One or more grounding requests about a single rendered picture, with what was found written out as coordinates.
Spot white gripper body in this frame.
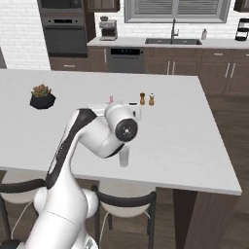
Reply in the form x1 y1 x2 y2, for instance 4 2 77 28
87 102 143 123

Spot clear glass cup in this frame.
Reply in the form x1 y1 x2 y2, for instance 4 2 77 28
118 144 131 168

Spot dark wood counter side panel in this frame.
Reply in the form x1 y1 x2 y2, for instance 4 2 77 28
172 188 241 249

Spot succulent in black pot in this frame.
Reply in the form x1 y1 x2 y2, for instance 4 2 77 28
29 83 57 111

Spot grey dishwasher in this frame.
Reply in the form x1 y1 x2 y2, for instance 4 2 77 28
107 47 145 74

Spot silver coffee machine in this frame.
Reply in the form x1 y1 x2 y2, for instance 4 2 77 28
98 16 119 42

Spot dark wood tall oven cupboard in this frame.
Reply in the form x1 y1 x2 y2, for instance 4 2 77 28
36 0 97 72

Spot dark sink basin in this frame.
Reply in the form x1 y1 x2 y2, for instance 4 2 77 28
144 37 203 46

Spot white stool with black back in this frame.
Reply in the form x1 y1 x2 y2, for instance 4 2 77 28
90 179 158 249
0 169 47 249

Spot grey appliance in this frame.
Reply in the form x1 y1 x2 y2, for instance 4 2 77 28
0 46 8 70

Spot dark metal tap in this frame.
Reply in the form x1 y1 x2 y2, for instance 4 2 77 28
170 18 180 45

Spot black microwave oven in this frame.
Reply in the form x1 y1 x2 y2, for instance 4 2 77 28
38 0 85 11

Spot dark wood base cupboards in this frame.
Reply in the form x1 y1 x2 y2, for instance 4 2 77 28
87 45 249 97

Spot window with grey blinds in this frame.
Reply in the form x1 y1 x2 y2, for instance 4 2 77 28
124 0 232 24

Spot black and white stand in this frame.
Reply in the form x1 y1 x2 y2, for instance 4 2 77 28
234 18 249 43

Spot black wall oven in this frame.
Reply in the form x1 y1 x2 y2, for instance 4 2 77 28
40 14 88 59

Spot dark wood wall cupboard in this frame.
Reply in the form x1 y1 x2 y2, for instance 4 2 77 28
232 0 249 14
86 0 122 14

